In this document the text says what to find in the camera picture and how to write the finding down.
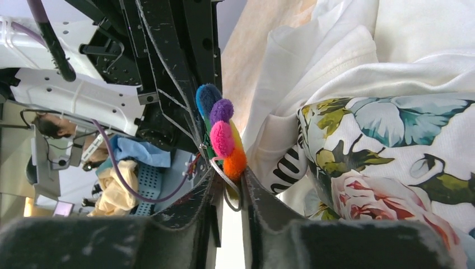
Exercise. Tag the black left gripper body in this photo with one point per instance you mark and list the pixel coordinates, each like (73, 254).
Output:
(164, 49)

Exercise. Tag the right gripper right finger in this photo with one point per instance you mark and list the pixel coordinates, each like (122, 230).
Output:
(275, 236)

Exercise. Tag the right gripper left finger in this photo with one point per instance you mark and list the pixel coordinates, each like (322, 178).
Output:
(180, 236)

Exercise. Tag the colourful beaded brooch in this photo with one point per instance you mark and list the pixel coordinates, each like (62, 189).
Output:
(226, 142)

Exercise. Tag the white printed t-shirt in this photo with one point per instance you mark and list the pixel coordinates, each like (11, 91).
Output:
(374, 100)

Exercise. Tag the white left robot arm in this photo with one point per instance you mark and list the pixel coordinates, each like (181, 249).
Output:
(42, 67)

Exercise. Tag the blue perforated basket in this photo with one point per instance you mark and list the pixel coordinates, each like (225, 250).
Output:
(150, 183)

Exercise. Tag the yellow cloth in background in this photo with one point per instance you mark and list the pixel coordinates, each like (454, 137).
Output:
(116, 199)

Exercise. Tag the person in background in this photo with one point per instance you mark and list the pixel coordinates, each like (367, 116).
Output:
(55, 127)

